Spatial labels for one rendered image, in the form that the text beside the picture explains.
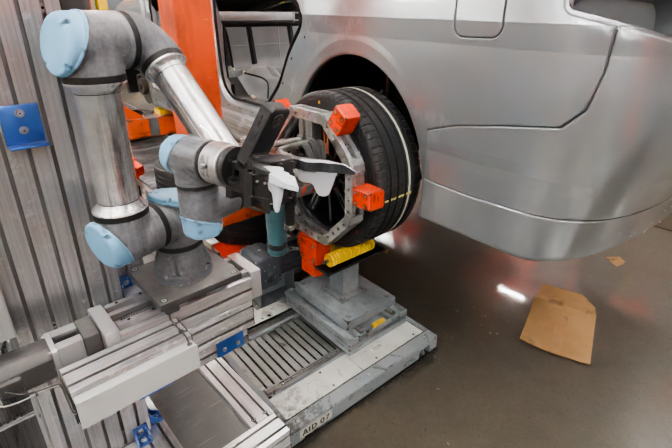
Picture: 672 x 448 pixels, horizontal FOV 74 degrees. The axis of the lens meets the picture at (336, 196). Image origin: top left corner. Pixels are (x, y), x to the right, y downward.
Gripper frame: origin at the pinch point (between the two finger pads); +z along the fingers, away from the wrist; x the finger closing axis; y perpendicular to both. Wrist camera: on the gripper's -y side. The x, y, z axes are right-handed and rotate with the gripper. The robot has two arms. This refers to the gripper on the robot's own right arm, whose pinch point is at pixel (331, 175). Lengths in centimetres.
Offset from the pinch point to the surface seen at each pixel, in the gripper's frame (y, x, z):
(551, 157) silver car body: 4, -82, 20
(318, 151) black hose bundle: 12, -73, -52
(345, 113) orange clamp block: -1, -80, -46
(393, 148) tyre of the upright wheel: 11, -96, -34
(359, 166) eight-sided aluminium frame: 17, -83, -41
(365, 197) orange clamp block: 26, -78, -35
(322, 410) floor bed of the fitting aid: 108, -65, -37
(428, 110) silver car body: -4, -94, -22
